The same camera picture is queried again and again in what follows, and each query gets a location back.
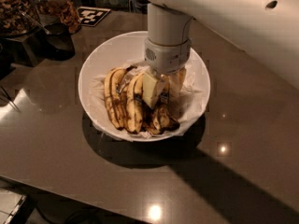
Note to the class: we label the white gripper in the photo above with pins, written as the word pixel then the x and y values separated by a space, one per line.
pixel 168 57

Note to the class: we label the spotted yellow banana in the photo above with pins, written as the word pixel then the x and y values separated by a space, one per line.
pixel 134 105
pixel 163 121
pixel 112 95

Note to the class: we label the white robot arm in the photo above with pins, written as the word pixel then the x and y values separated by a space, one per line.
pixel 267 30

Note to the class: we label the white round bowl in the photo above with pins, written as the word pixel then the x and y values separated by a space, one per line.
pixel 115 50

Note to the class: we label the black and white marker tag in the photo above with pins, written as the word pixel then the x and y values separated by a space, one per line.
pixel 91 16

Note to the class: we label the glass jar of snacks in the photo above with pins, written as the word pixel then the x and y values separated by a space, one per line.
pixel 59 10

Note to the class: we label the dark metal stand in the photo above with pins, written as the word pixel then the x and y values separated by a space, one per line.
pixel 25 49

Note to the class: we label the glass jar of cashews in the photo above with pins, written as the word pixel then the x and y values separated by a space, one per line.
pixel 13 17

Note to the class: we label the box on floor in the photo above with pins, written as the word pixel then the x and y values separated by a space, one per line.
pixel 15 206

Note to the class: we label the black scoop with handle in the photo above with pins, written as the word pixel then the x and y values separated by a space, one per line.
pixel 56 41

